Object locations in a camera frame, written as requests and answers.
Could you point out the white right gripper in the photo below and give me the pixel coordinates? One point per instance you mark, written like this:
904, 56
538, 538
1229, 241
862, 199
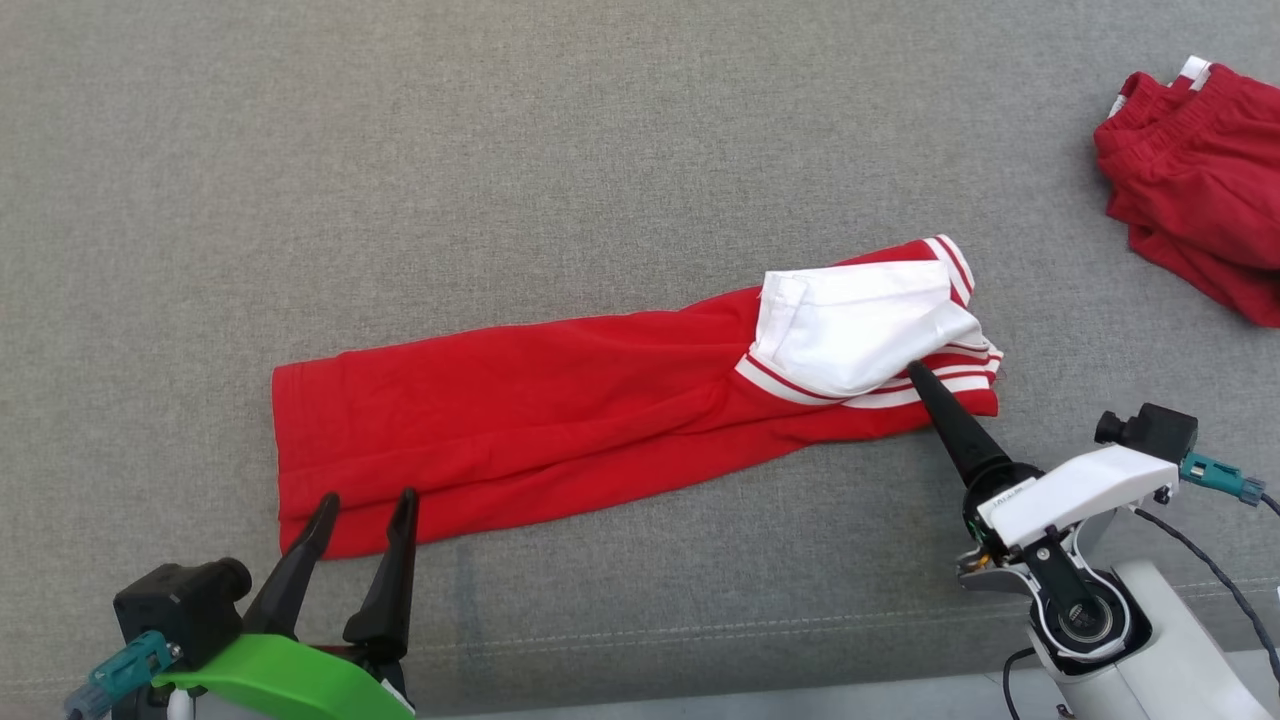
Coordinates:
1080, 490

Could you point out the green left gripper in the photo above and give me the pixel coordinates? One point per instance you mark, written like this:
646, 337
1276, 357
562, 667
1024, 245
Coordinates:
290, 685

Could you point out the red Bulls jersey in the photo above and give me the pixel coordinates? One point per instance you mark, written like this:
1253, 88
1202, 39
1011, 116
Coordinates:
500, 420

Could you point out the red shorts with white stripes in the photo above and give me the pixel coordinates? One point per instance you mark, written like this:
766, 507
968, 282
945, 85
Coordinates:
1200, 170

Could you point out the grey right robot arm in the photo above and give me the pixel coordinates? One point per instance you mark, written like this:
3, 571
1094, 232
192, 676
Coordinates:
1170, 650

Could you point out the grey fabric sofa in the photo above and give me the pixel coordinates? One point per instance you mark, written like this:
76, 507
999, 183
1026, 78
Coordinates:
600, 150

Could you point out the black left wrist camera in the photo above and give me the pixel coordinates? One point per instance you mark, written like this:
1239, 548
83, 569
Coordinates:
180, 610

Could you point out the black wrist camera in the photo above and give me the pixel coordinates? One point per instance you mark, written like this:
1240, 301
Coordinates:
180, 610
1155, 432

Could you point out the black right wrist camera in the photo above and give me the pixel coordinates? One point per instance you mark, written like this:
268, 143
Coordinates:
1155, 432

